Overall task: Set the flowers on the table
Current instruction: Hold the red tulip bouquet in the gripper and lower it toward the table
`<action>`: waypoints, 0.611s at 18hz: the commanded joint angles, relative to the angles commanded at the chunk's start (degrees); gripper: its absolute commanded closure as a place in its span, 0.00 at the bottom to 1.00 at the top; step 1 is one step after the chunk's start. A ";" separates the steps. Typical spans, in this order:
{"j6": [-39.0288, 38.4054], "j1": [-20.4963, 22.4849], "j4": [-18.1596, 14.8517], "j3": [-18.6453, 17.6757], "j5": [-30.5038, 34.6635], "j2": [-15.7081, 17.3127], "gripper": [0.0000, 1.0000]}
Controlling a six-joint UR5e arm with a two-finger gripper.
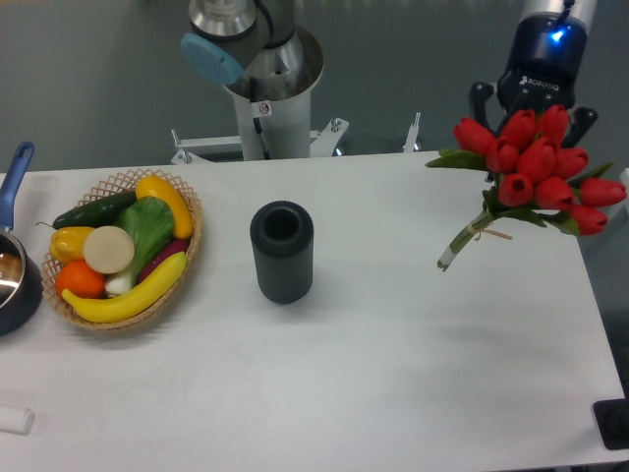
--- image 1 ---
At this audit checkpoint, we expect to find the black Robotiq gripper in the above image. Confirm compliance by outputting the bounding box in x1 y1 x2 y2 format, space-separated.
469 13 599 148

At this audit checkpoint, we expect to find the red tulip bouquet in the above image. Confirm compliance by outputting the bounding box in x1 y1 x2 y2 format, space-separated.
427 105 627 270

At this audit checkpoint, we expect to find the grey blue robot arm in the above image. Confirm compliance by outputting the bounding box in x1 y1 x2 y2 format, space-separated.
180 1 597 160

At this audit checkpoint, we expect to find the dark grey ribbed vase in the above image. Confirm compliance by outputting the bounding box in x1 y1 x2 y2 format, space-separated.
250 201 315 305

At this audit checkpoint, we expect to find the black device at edge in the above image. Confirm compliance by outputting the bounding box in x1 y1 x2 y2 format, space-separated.
593 398 628 450

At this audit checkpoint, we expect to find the purple eggplant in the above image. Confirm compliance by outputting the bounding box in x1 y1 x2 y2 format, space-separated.
137 239 189 283

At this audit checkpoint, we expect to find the yellow squash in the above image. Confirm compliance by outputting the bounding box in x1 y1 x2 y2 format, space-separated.
136 174 194 239

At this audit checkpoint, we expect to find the green bok choy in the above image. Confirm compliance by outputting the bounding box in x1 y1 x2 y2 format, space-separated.
105 197 174 297

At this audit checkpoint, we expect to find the green cucumber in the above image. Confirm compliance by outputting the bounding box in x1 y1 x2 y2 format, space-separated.
41 192 137 230

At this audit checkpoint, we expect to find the beige round disc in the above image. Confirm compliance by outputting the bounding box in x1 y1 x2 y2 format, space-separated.
83 226 135 274

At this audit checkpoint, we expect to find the yellow banana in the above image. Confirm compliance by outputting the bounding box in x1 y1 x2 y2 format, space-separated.
62 252 188 324

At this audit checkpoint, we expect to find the yellow bell pepper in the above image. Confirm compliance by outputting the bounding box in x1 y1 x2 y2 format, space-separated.
49 226 94 265

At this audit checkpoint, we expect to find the orange fruit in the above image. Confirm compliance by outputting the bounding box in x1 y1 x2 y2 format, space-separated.
55 261 105 299

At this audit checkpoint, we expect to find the white cylinder roll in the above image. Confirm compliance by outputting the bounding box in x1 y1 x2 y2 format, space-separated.
0 404 35 436

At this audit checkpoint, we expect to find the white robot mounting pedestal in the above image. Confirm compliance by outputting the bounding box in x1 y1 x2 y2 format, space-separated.
170 83 423 165

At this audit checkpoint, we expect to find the blue handled saucepan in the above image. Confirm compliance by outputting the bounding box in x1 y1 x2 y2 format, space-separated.
1 142 43 336

